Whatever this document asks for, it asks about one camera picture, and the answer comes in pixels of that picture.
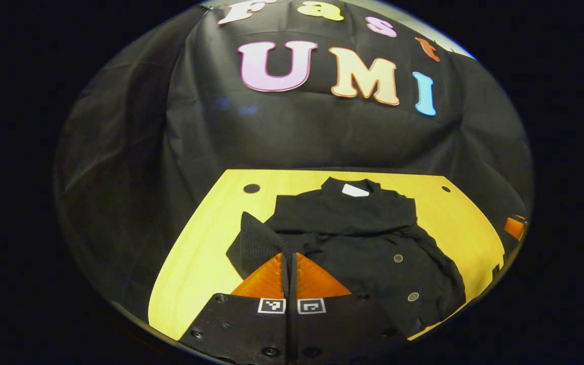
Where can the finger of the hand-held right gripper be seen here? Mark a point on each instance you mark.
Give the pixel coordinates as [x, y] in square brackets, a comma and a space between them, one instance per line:
[515, 228]

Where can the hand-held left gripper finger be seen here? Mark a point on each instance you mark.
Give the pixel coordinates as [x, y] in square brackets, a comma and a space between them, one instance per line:
[284, 284]
[293, 284]

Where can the black buttoned cardigan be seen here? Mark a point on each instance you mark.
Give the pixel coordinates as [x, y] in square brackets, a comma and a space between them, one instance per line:
[353, 238]

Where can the black backdrop cloth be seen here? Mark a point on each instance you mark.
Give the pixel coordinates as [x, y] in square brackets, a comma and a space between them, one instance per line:
[297, 137]

